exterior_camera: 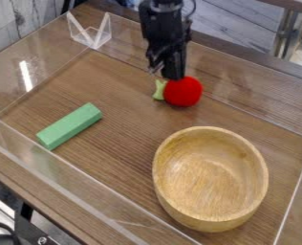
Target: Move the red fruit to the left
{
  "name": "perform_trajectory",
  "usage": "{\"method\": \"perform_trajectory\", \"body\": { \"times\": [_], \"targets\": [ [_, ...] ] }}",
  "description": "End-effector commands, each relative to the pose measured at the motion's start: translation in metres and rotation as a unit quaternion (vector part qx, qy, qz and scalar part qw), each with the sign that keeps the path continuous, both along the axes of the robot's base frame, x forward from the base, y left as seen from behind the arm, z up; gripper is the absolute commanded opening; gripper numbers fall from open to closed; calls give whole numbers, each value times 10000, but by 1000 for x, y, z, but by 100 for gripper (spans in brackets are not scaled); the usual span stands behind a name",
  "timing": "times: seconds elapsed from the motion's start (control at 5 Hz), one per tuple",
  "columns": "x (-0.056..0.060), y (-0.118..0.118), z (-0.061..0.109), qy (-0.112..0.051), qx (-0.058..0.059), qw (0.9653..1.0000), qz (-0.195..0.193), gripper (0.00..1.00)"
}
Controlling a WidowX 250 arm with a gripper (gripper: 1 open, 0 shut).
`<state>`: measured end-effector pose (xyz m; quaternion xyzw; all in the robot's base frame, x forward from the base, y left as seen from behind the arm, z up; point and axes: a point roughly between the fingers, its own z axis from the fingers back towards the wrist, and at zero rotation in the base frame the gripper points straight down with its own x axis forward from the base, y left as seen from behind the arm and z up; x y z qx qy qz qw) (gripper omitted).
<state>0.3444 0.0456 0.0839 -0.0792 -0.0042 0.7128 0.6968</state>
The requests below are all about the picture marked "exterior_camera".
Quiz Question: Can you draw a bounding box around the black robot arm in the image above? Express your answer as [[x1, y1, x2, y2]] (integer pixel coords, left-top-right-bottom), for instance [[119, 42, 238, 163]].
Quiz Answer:
[[138, 0, 192, 80]]

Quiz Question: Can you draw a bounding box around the clear acrylic tray wall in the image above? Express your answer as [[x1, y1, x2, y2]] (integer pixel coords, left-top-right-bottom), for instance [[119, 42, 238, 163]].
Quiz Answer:
[[0, 121, 200, 245]]

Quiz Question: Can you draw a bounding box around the red plush strawberry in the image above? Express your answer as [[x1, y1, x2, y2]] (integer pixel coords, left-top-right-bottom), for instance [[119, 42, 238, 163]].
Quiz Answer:
[[152, 77, 203, 107]]

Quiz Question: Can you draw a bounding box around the black cable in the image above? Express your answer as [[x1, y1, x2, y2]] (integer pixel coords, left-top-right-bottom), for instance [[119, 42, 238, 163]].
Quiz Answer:
[[0, 221, 20, 245]]

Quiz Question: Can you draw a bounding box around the wooden bowl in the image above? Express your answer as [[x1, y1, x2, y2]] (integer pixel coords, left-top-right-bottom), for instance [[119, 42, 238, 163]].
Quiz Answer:
[[152, 126, 268, 233]]

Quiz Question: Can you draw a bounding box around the black table leg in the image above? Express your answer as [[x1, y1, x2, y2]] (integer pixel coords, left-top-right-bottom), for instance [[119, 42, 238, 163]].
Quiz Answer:
[[15, 203, 60, 245]]

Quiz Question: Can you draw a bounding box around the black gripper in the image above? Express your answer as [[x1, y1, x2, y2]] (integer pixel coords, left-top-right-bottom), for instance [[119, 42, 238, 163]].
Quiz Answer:
[[144, 33, 191, 80]]

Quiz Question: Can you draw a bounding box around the clear acrylic corner bracket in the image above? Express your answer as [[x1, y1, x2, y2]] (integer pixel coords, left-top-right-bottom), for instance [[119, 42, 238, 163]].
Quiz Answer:
[[66, 12, 111, 50]]

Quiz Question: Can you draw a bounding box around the green rectangular block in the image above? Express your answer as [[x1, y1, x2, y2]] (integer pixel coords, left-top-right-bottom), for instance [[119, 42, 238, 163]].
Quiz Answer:
[[36, 102, 103, 150]]

